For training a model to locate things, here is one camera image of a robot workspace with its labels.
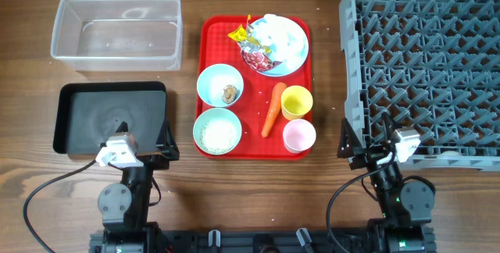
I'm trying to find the clear plastic bin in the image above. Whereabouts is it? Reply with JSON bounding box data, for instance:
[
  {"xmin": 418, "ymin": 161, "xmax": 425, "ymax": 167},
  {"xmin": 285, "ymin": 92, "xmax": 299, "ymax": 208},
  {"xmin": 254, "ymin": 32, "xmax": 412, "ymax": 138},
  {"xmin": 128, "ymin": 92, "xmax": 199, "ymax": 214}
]
[{"xmin": 50, "ymin": 0, "xmax": 183, "ymax": 72}]

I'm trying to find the black plastic tray bin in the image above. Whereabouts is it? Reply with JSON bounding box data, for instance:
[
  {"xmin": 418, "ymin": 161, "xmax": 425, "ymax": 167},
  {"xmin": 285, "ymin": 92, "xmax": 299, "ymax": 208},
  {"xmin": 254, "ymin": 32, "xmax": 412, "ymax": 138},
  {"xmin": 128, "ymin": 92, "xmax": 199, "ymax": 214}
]
[{"xmin": 52, "ymin": 81, "xmax": 168, "ymax": 156}]

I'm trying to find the green bowl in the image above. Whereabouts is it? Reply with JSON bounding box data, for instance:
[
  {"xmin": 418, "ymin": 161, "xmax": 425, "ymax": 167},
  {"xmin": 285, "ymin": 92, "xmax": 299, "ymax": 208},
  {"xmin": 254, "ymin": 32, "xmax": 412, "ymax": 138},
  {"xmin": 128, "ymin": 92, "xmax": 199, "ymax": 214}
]
[{"xmin": 193, "ymin": 108, "xmax": 242, "ymax": 155}]

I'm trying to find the red foil wrapper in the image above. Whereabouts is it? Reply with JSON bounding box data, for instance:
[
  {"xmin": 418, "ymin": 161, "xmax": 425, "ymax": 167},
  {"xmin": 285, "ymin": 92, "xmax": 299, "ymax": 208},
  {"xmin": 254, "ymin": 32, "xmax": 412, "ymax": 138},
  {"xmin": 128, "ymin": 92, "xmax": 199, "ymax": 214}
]
[{"xmin": 241, "ymin": 51, "xmax": 281, "ymax": 72}]

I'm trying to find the grey dishwasher rack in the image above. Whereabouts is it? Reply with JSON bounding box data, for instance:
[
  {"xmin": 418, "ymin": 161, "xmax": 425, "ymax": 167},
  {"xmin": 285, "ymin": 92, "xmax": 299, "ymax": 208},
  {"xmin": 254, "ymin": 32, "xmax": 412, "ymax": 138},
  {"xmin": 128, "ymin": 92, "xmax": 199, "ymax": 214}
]
[{"xmin": 339, "ymin": 0, "xmax": 499, "ymax": 172}]

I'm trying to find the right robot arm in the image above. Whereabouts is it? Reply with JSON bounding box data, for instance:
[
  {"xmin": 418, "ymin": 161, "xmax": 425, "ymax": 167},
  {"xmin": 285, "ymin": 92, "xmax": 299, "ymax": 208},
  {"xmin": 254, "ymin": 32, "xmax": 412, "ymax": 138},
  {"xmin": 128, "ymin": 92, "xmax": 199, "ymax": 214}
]
[{"xmin": 327, "ymin": 112, "xmax": 437, "ymax": 253}]

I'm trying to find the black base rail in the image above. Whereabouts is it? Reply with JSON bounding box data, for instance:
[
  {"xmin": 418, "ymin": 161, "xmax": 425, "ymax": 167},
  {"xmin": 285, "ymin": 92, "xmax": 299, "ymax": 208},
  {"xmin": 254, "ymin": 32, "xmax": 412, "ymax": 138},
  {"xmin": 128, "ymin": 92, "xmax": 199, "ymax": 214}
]
[{"xmin": 88, "ymin": 227, "xmax": 438, "ymax": 253}]

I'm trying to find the light blue plate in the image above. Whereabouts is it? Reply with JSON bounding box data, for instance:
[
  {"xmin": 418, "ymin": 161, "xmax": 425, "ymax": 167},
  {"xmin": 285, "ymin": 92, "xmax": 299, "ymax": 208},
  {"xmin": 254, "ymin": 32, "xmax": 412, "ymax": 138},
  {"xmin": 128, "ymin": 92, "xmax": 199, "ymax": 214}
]
[{"xmin": 241, "ymin": 14, "xmax": 309, "ymax": 77}]

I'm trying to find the pink plastic cup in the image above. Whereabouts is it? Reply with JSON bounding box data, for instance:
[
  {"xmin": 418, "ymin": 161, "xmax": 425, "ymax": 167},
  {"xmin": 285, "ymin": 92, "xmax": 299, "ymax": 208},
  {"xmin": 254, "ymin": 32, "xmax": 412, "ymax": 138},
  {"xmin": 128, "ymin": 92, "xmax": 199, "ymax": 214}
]
[{"xmin": 283, "ymin": 119, "xmax": 316, "ymax": 153}]

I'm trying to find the light blue bowl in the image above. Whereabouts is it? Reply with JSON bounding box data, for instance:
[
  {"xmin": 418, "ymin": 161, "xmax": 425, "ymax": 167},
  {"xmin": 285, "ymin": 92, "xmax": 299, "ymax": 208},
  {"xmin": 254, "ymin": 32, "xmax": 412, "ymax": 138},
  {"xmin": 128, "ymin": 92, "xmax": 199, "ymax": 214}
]
[{"xmin": 197, "ymin": 63, "xmax": 244, "ymax": 108}]

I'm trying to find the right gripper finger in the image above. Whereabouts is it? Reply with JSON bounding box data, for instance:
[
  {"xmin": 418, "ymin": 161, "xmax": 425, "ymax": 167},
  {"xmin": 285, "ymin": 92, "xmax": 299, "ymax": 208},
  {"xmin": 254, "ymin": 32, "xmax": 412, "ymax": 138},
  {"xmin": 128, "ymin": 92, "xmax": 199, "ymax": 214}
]
[
  {"xmin": 337, "ymin": 118, "xmax": 365, "ymax": 158},
  {"xmin": 381, "ymin": 112, "xmax": 394, "ymax": 144}
]

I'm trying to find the white tissue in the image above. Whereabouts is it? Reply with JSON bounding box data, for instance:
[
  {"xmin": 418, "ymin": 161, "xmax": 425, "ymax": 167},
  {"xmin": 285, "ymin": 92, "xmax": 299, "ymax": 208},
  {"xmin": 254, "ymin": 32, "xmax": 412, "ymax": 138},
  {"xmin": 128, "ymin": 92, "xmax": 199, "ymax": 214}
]
[{"xmin": 252, "ymin": 14, "xmax": 304, "ymax": 62}]

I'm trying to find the brown food scrap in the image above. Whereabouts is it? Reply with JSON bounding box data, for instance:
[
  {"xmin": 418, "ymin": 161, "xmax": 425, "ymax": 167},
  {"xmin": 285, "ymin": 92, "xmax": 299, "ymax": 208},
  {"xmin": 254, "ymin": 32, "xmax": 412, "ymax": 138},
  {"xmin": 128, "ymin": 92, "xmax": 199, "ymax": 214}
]
[{"xmin": 222, "ymin": 84, "xmax": 239, "ymax": 104}]

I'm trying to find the yellow plastic cup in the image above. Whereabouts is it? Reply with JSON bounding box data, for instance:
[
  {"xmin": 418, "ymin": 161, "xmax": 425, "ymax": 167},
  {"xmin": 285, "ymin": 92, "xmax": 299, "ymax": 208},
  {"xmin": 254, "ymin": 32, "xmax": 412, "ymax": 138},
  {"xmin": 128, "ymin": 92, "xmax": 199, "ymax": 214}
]
[{"xmin": 281, "ymin": 85, "xmax": 313, "ymax": 120}]

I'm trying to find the white rice pile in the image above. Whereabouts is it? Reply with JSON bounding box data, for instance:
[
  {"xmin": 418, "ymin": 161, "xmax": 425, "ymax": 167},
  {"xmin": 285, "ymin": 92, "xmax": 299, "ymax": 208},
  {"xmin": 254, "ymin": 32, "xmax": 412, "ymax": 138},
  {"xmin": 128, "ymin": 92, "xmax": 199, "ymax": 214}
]
[{"xmin": 200, "ymin": 119, "xmax": 237, "ymax": 155}]

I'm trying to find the red serving tray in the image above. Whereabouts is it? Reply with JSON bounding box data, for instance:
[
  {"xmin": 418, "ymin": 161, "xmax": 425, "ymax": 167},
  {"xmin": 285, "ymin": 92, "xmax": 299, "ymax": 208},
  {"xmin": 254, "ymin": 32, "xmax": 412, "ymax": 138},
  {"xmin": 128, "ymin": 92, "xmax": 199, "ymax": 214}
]
[{"xmin": 198, "ymin": 15, "xmax": 312, "ymax": 161}]

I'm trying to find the orange carrot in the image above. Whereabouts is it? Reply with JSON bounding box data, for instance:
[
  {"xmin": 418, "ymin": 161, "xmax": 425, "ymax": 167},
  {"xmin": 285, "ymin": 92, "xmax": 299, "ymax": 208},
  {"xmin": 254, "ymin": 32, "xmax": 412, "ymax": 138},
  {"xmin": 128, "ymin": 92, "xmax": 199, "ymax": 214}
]
[{"xmin": 261, "ymin": 82, "xmax": 288, "ymax": 138}]

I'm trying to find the yellow foil wrapper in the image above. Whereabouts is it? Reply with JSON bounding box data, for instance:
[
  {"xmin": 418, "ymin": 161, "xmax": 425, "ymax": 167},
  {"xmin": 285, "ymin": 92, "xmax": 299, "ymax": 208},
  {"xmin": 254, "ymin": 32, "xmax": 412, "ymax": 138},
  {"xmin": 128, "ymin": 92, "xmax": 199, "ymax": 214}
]
[{"xmin": 227, "ymin": 15, "xmax": 272, "ymax": 54}]

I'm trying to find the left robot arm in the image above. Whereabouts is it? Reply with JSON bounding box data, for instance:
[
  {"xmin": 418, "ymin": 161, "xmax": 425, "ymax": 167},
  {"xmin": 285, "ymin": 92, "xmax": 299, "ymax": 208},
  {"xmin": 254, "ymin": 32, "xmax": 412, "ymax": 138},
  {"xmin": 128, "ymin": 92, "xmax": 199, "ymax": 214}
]
[{"xmin": 88, "ymin": 119, "xmax": 180, "ymax": 253}]

